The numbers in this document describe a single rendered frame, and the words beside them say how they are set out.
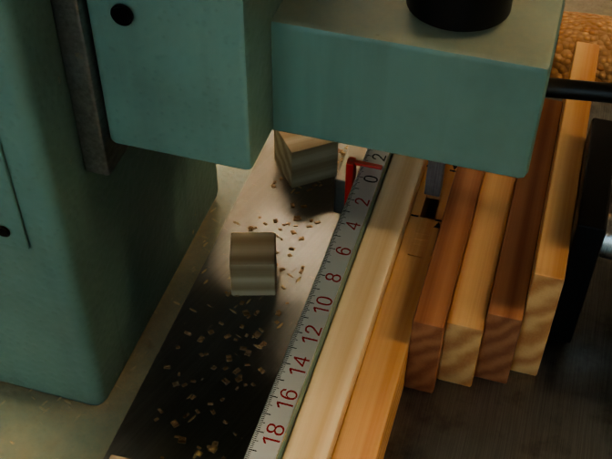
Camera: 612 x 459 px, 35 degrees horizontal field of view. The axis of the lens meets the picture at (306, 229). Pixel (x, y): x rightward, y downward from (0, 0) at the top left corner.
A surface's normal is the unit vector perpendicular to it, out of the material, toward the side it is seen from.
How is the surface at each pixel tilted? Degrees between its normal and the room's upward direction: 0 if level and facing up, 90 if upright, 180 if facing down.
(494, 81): 90
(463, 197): 0
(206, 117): 90
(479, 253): 0
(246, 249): 0
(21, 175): 90
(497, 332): 90
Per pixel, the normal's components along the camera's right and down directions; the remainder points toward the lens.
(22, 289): -0.29, 0.68
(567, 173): 0.00, -0.71
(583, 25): -0.24, -0.73
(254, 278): 0.01, 0.71
